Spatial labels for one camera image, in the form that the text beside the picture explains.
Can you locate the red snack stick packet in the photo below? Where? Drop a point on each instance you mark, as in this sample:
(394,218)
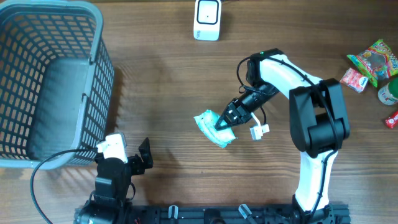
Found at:
(392,121)

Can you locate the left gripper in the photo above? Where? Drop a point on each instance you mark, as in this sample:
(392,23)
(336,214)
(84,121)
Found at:
(139,167)

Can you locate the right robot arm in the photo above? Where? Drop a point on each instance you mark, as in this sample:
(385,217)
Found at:
(318,126)

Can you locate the grey plastic shopping basket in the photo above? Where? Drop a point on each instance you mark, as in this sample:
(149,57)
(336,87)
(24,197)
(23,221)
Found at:
(56,83)

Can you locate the green lid jar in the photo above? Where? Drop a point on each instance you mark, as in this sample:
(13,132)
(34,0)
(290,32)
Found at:
(388,93)

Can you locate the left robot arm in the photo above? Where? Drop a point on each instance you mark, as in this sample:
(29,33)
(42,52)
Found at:
(109,203)

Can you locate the teal tissue packet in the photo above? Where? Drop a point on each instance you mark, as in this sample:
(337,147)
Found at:
(206,122)

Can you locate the white barcode scanner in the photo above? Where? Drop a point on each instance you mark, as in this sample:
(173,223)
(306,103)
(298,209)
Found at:
(207,20)

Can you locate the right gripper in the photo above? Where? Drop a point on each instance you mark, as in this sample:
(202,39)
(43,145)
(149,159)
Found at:
(240,117)

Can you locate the Haribo gummy bag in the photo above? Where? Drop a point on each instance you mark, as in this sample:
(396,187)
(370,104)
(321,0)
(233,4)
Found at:
(377,62)

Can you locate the small red white candy pack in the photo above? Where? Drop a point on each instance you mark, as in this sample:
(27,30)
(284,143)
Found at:
(355,80)

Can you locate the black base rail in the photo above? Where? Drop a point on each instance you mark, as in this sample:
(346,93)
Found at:
(224,214)

